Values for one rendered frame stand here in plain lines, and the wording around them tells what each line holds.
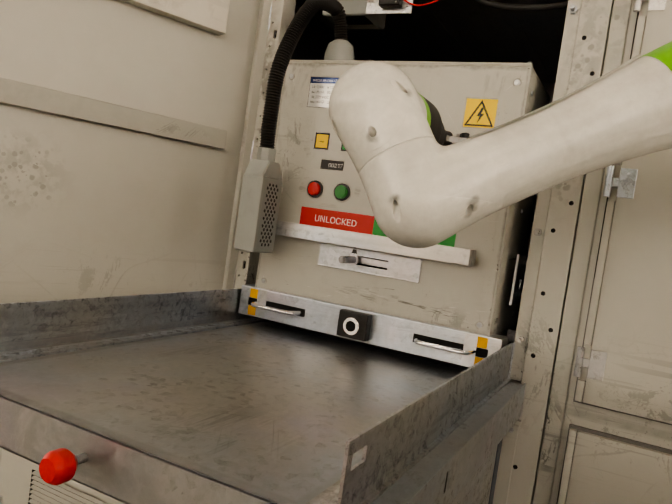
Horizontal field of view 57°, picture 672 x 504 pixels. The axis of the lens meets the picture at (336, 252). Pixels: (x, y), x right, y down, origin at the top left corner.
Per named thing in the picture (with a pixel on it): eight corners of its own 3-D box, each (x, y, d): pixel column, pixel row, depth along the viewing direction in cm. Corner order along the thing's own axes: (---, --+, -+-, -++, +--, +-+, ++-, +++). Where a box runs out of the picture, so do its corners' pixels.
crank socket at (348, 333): (363, 342, 113) (367, 315, 113) (334, 335, 116) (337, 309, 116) (369, 340, 116) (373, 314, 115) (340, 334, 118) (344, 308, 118)
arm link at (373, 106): (376, 30, 70) (299, 83, 74) (422, 125, 67) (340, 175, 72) (416, 65, 82) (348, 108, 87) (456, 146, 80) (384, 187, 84)
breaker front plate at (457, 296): (485, 344, 106) (528, 65, 104) (252, 294, 128) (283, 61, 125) (486, 343, 107) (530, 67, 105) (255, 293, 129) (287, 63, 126)
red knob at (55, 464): (55, 493, 57) (60, 459, 57) (32, 482, 58) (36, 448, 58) (94, 478, 61) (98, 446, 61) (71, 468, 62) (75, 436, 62)
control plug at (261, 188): (253, 252, 116) (266, 159, 115) (232, 249, 118) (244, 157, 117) (275, 253, 123) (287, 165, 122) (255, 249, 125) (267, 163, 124)
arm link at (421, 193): (614, 80, 81) (652, 34, 70) (659, 160, 78) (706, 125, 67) (356, 189, 80) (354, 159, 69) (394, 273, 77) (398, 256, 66)
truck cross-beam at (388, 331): (497, 374, 105) (502, 339, 105) (237, 313, 129) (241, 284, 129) (503, 369, 110) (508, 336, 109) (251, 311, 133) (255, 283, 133)
